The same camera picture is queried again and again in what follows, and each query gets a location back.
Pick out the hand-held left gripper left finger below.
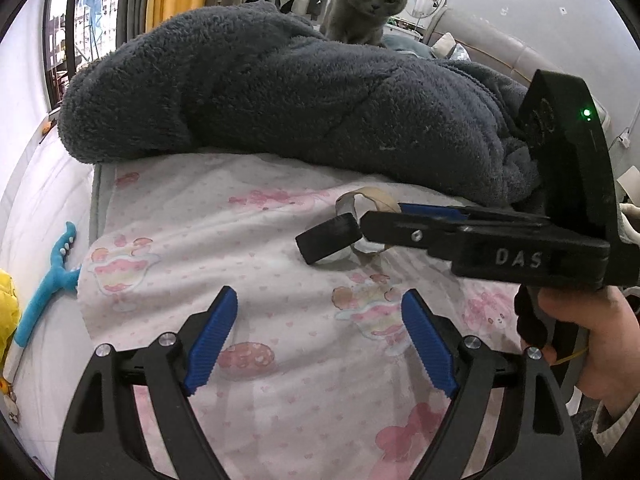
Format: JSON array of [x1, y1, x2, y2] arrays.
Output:
[[54, 285, 240, 480]]

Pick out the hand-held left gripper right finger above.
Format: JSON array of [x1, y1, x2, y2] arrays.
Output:
[[400, 287, 583, 480]]

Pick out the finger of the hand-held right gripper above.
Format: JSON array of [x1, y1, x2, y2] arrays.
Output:
[[399, 202, 551, 228], [359, 210, 458, 263]]

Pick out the cardboard tape ring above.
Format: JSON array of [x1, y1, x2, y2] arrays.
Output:
[[335, 186, 401, 267]]

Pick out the yellow cloth item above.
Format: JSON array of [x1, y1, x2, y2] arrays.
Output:
[[0, 268, 21, 366]]

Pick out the person's right hand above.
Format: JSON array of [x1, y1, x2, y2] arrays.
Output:
[[520, 285, 640, 416]]

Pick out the pink printed bed sheet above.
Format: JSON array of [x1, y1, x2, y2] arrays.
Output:
[[80, 152, 526, 480]]

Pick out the grey-blue pillow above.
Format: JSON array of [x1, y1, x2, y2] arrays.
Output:
[[384, 34, 432, 57]]

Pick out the beige padded headboard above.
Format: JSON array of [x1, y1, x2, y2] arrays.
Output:
[[425, 7, 613, 133]]

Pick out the blue cat brush toy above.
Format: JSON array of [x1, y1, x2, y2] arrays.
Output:
[[14, 221, 81, 347]]

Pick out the dark grey fleece blanket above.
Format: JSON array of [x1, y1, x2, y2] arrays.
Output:
[[57, 1, 546, 208]]

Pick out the grey cat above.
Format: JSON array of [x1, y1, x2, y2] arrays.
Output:
[[320, 0, 418, 47]]

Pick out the white quilted mattress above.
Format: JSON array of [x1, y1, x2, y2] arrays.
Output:
[[0, 130, 98, 466]]

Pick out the window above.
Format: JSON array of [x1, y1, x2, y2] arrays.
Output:
[[42, 0, 126, 111]]

